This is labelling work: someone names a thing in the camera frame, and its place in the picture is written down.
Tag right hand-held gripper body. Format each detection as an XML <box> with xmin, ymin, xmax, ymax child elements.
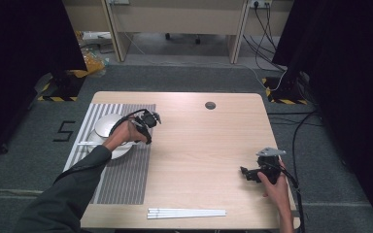
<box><xmin>255</xmin><ymin>147</ymin><xmax>288</xmax><ymax>184</ymax></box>

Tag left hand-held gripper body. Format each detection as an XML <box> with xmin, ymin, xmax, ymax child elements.
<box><xmin>135</xmin><ymin>109</ymin><xmax>162</xmax><ymax>129</ymax></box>

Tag white ceramic plate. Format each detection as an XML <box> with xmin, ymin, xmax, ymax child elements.
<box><xmin>86</xmin><ymin>129</ymin><xmax>136</xmax><ymax>160</ymax></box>

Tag white ceramic bowl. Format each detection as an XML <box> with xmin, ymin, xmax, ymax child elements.
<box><xmin>94</xmin><ymin>113</ymin><xmax>125</xmax><ymax>139</ymax></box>

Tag row of white chopsticks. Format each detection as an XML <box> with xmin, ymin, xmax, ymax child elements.
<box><xmin>147</xmin><ymin>208</ymin><xmax>227</xmax><ymax>220</ymax></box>

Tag person's left hand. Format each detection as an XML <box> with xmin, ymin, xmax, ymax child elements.
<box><xmin>104</xmin><ymin>120</ymin><xmax>148</xmax><ymax>152</ymax></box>

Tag person's right hand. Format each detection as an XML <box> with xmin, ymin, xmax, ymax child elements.
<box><xmin>256</xmin><ymin>158</ymin><xmax>292</xmax><ymax>213</ymax></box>

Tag light wooden table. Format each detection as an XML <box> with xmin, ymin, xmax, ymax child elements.
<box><xmin>80</xmin><ymin>91</ymin><xmax>301</xmax><ymax>231</ymax></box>

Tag grey white striped placemat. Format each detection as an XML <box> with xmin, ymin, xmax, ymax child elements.
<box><xmin>62</xmin><ymin>103</ymin><xmax>156</xmax><ymax>206</ymax></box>

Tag black stand base striped tape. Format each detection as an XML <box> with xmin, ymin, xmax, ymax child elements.
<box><xmin>37</xmin><ymin>69</ymin><xmax>87</xmax><ymax>103</ymax></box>
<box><xmin>261</xmin><ymin>69</ymin><xmax>309</xmax><ymax>106</ymax></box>

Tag yellow plastic bag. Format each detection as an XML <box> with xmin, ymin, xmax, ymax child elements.
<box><xmin>74</xmin><ymin>48</ymin><xmax>107</xmax><ymax>79</ymax></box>

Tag black curtain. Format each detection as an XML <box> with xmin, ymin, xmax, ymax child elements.
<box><xmin>271</xmin><ymin>0</ymin><xmax>373</xmax><ymax>229</ymax></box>
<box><xmin>0</xmin><ymin>0</ymin><xmax>88</xmax><ymax>159</ymax></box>

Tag white power strip black plugs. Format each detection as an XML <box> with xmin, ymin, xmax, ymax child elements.
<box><xmin>249</xmin><ymin>0</ymin><xmax>274</xmax><ymax>9</ymax></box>

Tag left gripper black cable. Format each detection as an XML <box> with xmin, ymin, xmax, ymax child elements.
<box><xmin>109</xmin><ymin>109</ymin><xmax>148</xmax><ymax>138</ymax></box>

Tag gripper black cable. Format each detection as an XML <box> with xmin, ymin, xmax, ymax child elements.
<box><xmin>109</xmin><ymin>109</ymin><xmax>148</xmax><ymax>138</ymax></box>
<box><xmin>268</xmin><ymin>160</ymin><xmax>306</xmax><ymax>233</ymax></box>

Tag black floor cable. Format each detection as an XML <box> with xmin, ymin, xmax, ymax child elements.
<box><xmin>266</xmin><ymin>109</ymin><xmax>324</xmax><ymax>128</ymax></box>

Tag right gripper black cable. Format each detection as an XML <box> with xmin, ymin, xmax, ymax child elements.
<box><xmin>268</xmin><ymin>160</ymin><xmax>306</xmax><ymax>233</ymax></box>

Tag white floor cable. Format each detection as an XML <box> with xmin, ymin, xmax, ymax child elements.
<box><xmin>234</xmin><ymin>62</ymin><xmax>288</xmax><ymax>92</ymax></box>

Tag black power cable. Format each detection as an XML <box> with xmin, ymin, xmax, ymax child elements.
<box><xmin>242</xmin><ymin>3</ymin><xmax>288</xmax><ymax>73</ymax></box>

